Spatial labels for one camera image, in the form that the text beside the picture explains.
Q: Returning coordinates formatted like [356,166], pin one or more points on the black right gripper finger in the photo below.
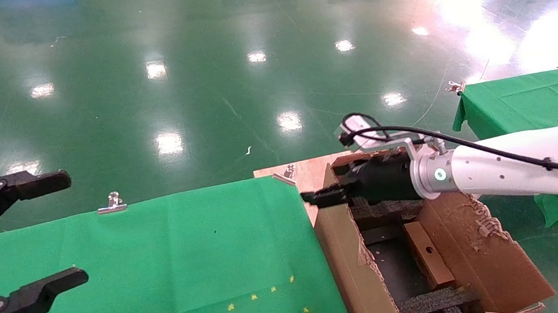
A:
[328,196]

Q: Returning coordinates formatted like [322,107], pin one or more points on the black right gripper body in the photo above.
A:
[384,181]

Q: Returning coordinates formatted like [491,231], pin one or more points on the small cardboard box with hole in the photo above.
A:
[428,256]

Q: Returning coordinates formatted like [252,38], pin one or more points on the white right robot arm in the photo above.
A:
[506,170]

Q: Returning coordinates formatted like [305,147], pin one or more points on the large open cardboard carton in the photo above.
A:
[350,269]

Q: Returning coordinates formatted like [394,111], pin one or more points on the black foam block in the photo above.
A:
[386,211]
[432,305]

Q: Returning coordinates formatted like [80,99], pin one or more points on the white paper scrap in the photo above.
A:
[248,150]

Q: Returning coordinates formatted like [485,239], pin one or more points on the large green tablecloth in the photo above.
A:
[143,254]

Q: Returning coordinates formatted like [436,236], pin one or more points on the green tablecloth with fold lines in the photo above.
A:
[516,105]

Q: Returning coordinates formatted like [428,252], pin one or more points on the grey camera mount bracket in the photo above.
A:
[391,144]

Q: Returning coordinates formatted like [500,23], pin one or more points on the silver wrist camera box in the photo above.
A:
[355,124]

